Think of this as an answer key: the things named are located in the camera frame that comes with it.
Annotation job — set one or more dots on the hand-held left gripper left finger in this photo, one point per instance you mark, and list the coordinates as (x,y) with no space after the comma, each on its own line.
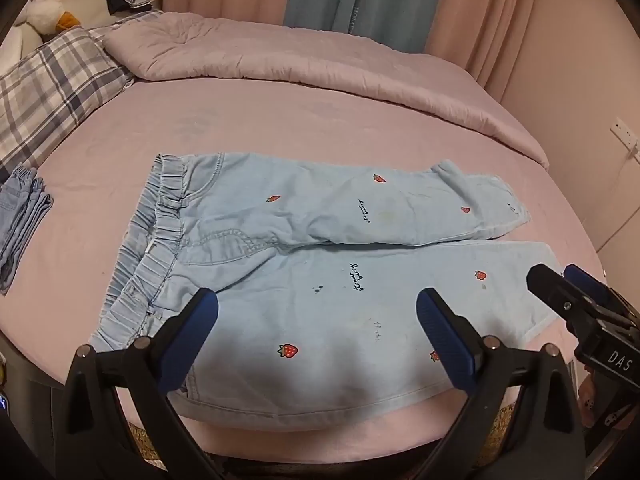
(201,312)

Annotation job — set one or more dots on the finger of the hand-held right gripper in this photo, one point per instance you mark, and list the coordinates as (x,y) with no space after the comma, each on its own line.
(587,277)
(550,287)

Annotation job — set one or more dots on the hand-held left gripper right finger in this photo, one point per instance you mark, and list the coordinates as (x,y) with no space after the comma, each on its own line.
(436,317)

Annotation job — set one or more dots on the light blue strawberry pants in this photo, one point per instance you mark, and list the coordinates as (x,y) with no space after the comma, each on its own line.
(310,280)

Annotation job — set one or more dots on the folded blue pants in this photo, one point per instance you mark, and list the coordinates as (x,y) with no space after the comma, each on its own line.
(20,220)

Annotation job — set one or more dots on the bed with pink sheet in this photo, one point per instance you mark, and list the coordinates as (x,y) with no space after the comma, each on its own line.
(100,170)

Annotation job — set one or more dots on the plaid pillow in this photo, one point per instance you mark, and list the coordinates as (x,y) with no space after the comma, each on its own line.
(55,90)

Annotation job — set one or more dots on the pink quilt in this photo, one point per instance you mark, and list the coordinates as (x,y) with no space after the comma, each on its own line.
(310,60)

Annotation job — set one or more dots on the white plush duck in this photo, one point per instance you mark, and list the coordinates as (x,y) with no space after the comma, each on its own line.
(42,15)

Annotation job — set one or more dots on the white wall socket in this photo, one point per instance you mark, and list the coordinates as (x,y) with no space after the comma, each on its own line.
(625,132)

